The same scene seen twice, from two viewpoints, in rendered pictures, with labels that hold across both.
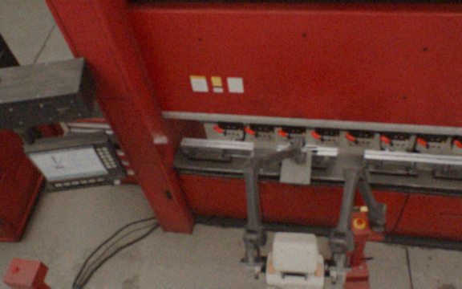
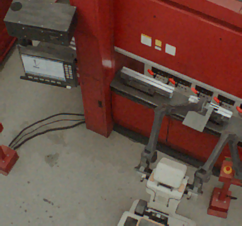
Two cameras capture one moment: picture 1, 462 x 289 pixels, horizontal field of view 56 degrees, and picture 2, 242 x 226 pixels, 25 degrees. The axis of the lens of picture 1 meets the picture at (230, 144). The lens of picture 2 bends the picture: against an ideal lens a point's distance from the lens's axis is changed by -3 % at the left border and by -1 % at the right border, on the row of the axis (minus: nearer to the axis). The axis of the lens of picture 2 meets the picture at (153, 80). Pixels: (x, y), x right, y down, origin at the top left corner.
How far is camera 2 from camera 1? 1.86 m
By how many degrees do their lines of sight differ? 5
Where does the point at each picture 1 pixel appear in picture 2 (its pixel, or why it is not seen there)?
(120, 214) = (57, 103)
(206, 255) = (113, 157)
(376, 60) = not seen: outside the picture
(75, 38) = not seen: outside the picture
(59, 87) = (57, 24)
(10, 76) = (28, 5)
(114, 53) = (96, 11)
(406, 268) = not seen: outside the picture
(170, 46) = (133, 13)
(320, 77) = (227, 65)
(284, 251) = (162, 170)
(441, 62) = not seen: outside the picture
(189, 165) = (122, 89)
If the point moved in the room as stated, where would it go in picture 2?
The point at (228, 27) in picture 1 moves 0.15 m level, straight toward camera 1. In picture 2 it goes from (174, 17) to (171, 33)
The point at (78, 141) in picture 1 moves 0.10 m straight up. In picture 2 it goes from (54, 56) to (53, 48)
